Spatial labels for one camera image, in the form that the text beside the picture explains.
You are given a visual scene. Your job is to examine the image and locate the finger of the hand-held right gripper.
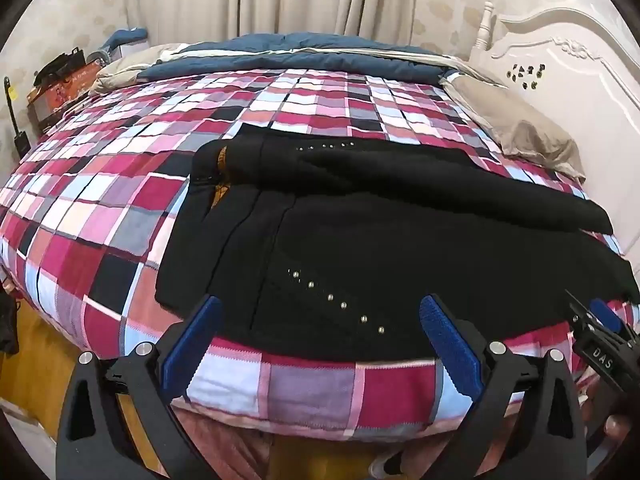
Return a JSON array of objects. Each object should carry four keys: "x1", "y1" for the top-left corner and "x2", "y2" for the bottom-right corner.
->
[
  {"x1": 589, "y1": 298, "x2": 625, "y2": 335},
  {"x1": 565, "y1": 287, "x2": 596, "y2": 328}
]

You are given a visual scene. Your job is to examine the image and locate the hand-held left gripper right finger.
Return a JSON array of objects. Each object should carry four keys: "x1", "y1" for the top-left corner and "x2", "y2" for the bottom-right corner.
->
[{"x1": 419, "y1": 294, "x2": 590, "y2": 480}]

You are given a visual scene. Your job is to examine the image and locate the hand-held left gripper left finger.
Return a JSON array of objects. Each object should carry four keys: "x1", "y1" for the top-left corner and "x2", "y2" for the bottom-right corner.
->
[{"x1": 55, "y1": 294, "x2": 226, "y2": 480}]

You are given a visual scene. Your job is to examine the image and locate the black pants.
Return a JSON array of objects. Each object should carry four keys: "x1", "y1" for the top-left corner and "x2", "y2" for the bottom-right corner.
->
[{"x1": 154, "y1": 127, "x2": 640, "y2": 363}]

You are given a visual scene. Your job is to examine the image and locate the person's right hand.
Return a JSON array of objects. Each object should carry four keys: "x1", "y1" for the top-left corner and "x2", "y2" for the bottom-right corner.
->
[{"x1": 602, "y1": 415, "x2": 633, "y2": 443}]

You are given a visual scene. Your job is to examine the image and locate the person's leg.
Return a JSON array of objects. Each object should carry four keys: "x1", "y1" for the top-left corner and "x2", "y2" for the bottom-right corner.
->
[{"x1": 172, "y1": 402, "x2": 281, "y2": 480}]

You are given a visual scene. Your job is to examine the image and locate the white shoe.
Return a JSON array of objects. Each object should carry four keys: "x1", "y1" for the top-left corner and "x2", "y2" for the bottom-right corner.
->
[{"x1": 369, "y1": 452, "x2": 408, "y2": 478}]

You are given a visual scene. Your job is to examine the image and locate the checked bed sheet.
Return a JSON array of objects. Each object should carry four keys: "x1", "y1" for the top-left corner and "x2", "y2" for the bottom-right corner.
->
[{"x1": 0, "y1": 67, "x2": 640, "y2": 433}]

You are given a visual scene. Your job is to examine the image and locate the large beige pillow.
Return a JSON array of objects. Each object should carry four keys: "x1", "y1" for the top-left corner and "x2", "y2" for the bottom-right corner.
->
[{"x1": 440, "y1": 62, "x2": 587, "y2": 183}]

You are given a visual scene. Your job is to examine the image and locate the white carved headboard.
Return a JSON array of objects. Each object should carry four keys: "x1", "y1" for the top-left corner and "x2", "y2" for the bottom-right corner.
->
[{"x1": 470, "y1": 2, "x2": 640, "y2": 281}]

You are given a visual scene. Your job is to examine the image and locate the cluster of dark stickers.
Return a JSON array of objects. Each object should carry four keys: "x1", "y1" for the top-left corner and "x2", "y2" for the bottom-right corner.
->
[{"x1": 505, "y1": 62, "x2": 547, "y2": 90}]

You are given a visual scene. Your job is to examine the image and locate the black stick device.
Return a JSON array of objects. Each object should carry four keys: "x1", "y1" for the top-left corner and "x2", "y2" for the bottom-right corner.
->
[{"x1": 4, "y1": 76, "x2": 32, "y2": 157}]

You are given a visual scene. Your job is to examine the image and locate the small beige pillow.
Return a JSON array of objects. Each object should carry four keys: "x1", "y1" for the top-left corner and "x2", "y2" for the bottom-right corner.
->
[{"x1": 90, "y1": 42, "x2": 191, "y2": 95}]

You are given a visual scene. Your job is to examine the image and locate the orange box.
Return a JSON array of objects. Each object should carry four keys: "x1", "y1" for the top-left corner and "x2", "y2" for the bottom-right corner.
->
[{"x1": 27, "y1": 60, "x2": 108, "y2": 136}]

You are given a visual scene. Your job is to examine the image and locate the blue duvet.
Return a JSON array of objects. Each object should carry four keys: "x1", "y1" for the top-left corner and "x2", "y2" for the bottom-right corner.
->
[{"x1": 137, "y1": 31, "x2": 471, "y2": 86}]

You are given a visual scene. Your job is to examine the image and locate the black bag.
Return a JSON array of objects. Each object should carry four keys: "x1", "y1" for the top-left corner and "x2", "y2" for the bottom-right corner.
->
[{"x1": 34, "y1": 46, "x2": 86, "y2": 86}]

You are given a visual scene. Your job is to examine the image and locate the blue fabric item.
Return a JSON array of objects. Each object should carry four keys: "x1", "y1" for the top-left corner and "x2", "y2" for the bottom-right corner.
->
[{"x1": 102, "y1": 27, "x2": 149, "y2": 61}]

